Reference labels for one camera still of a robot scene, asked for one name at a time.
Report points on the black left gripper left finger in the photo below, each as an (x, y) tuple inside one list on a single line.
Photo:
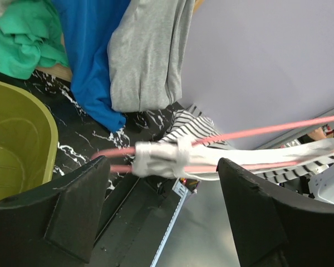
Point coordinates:
[(55, 224)]

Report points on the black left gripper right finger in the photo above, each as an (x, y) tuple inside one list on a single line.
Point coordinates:
[(273, 226)]

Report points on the pink wire hanger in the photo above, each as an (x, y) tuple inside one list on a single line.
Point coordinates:
[(239, 136)]

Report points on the black white striped tank top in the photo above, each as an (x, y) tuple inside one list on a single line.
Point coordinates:
[(185, 123)]

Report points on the green tank top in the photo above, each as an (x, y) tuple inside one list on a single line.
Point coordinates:
[(30, 37)]

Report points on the grey tank top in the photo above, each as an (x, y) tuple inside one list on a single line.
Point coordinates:
[(146, 54)]

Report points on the blue tank top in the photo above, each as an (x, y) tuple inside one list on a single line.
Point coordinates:
[(87, 27)]

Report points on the olive green plastic basket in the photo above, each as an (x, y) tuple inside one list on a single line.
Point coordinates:
[(28, 141)]

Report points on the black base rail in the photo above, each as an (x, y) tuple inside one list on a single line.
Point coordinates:
[(135, 232)]

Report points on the white cable duct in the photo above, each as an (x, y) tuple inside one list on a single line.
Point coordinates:
[(183, 188)]

